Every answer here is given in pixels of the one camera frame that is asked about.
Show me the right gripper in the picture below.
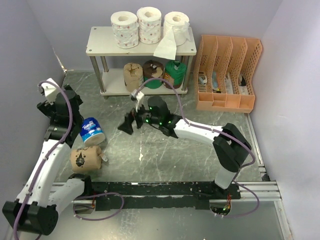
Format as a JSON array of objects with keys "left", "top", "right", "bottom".
[{"left": 118, "top": 99, "right": 161, "bottom": 135}]

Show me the blue Tempo roll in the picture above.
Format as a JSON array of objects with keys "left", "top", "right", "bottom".
[{"left": 80, "top": 117, "right": 106, "bottom": 147}]

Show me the tan roll with label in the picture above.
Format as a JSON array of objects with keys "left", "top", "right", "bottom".
[{"left": 123, "top": 63, "right": 144, "bottom": 93}]

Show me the green roll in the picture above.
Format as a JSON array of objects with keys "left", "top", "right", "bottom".
[
  {"left": 142, "top": 60, "right": 164, "bottom": 89},
  {"left": 163, "top": 60, "right": 187, "bottom": 89}
]

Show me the rose-print roll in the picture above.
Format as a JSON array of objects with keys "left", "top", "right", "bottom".
[
  {"left": 110, "top": 11, "right": 139, "bottom": 49},
  {"left": 136, "top": 6, "right": 162, "bottom": 44}
]

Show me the plain white paper towel roll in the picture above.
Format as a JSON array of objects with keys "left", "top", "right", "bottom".
[{"left": 153, "top": 11, "right": 191, "bottom": 60}]

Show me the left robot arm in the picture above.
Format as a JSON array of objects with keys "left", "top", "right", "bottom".
[{"left": 2, "top": 84, "right": 94, "bottom": 239}]

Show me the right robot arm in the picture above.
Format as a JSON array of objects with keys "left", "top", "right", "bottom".
[{"left": 117, "top": 95, "right": 252, "bottom": 199}]

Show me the white two-tier shelf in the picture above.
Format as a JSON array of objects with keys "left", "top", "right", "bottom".
[{"left": 86, "top": 26, "right": 197, "bottom": 98}]

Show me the brown wrapped roll black print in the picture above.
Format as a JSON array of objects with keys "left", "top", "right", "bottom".
[{"left": 69, "top": 145, "right": 108, "bottom": 174}]

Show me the orange plastic file organizer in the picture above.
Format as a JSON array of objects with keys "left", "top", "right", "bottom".
[{"left": 193, "top": 35, "right": 263, "bottom": 114}]

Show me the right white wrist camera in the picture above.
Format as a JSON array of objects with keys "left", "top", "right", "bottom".
[{"left": 130, "top": 89, "right": 145, "bottom": 112}]

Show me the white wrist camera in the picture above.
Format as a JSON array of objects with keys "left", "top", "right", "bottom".
[
  {"left": 38, "top": 78, "right": 59, "bottom": 105},
  {"left": 130, "top": 89, "right": 145, "bottom": 112}
]

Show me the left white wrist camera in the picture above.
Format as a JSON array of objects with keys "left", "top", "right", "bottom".
[{"left": 38, "top": 78, "right": 59, "bottom": 105}]

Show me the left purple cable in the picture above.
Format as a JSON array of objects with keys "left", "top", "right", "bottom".
[{"left": 12, "top": 80, "right": 125, "bottom": 240}]

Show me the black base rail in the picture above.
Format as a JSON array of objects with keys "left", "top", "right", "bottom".
[{"left": 76, "top": 181, "right": 241, "bottom": 211}]

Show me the aluminium extrusion rail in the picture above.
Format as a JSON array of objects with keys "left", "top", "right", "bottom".
[{"left": 238, "top": 164, "right": 283, "bottom": 202}]

